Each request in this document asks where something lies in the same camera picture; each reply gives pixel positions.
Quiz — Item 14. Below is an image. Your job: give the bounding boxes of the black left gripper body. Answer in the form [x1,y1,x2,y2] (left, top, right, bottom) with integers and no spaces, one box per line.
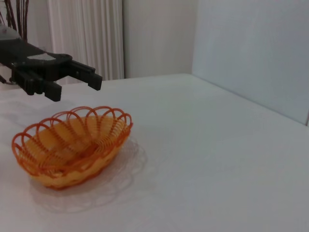
[0,39,73,82]

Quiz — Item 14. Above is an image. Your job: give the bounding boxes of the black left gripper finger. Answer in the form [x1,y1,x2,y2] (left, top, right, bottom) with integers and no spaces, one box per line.
[10,68,64,102]
[65,59,103,91]

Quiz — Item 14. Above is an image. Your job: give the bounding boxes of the orange woven plastic basket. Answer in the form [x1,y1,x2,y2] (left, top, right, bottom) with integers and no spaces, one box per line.
[12,105,134,192]

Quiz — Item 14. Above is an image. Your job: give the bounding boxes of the brown dried twigs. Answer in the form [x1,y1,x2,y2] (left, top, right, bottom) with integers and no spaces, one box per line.
[0,0,31,42]

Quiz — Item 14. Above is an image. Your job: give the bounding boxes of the white backdrop panel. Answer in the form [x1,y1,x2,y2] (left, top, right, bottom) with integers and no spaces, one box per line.
[191,0,309,127]

